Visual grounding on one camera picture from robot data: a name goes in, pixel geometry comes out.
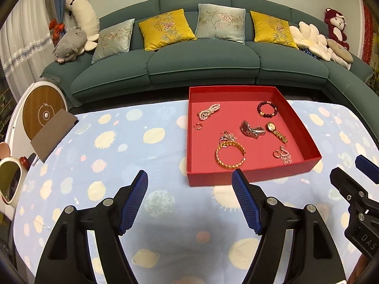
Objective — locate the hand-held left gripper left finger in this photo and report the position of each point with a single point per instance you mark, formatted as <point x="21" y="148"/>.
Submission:
<point x="133" y="201"/>

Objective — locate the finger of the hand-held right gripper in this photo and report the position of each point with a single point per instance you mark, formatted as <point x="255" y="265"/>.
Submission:
<point x="343" y="180"/>
<point x="367" y="164"/>

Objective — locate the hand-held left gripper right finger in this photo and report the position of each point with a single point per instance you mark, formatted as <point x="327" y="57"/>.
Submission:
<point x="245" y="201"/>

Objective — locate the gold bangle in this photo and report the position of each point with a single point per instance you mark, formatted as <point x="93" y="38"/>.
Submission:
<point x="235" y="145"/>

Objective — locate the rose gold hoop earrings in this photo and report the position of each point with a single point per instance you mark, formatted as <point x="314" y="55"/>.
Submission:
<point x="277" y="153"/>

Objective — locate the crystal drop earrings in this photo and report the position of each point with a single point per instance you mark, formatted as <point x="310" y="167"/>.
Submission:
<point x="286" y="159"/>

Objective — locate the silver wristwatch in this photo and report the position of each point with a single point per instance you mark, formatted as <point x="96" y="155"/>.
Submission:
<point x="247" y="127"/>

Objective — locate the gold wristwatch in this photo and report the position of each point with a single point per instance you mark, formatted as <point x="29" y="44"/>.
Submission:
<point x="271" y="127"/>

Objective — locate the small gold hoop earring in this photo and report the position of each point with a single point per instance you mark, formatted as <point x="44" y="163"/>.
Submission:
<point x="195" y="126"/>

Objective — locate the red jewelry tray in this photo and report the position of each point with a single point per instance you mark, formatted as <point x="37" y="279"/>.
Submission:
<point x="231" y="109"/>

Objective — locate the light blue planet-print blanket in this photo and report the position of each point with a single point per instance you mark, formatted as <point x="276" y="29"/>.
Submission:
<point x="118" y="153"/>

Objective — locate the brown card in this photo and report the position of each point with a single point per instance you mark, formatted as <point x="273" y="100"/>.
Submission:
<point x="53" y="136"/>

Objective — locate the small red object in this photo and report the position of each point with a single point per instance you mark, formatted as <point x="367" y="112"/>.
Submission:
<point x="24" y="162"/>

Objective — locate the brown plush cushion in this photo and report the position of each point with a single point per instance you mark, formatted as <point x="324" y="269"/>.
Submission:
<point x="340" y="50"/>

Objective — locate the white framed mirror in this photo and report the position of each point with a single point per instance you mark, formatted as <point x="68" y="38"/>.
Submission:
<point x="9" y="180"/>

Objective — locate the blue patterned cushion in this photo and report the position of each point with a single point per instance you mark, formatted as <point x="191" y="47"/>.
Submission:
<point x="308" y="51"/>

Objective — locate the white round wood-faced device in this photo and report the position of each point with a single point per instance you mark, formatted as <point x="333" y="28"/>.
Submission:
<point x="44" y="106"/>

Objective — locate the white flower-shaped cushion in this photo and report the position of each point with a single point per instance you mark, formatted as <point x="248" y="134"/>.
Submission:
<point x="311" y="40"/>

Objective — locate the pink round object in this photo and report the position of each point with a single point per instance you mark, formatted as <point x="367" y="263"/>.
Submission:
<point x="3" y="149"/>

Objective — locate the red monkey plush toy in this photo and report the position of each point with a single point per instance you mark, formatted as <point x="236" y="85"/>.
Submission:
<point x="336" y="28"/>

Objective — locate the teal sofa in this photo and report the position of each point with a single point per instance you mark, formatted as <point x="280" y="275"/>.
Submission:
<point x="201" y="65"/>

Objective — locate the small light blue embroidered cushion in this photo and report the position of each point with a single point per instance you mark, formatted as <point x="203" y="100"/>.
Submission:
<point x="114" y="40"/>

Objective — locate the yellow embroidered cushion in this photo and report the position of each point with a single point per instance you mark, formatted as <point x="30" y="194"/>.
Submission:
<point x="274" y="29"/>
<point x="165" y="29"/>

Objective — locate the grey pig plush toy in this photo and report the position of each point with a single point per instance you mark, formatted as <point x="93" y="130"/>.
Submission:
<point x="71" y="46"/>

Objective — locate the large light blue embroidered cushion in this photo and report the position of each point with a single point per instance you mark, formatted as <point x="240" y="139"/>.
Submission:
<point x="220" y="23"/>

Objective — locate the red curtain tie bow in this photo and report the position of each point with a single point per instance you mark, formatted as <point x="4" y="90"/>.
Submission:
<point x="56" y="29"/>

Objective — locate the white cow plush pillow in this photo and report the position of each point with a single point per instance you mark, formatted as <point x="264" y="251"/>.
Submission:
<point x="84" y="14"/>

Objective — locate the white sheer curtain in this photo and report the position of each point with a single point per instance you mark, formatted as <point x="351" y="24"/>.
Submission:
<point x="26" y="35"/>

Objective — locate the blue curtain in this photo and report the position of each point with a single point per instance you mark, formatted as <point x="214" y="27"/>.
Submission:
<point x="57" y="0"/>

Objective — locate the red wall hanging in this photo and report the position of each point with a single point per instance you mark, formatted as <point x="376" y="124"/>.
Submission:
<point x="368" y="32"/>

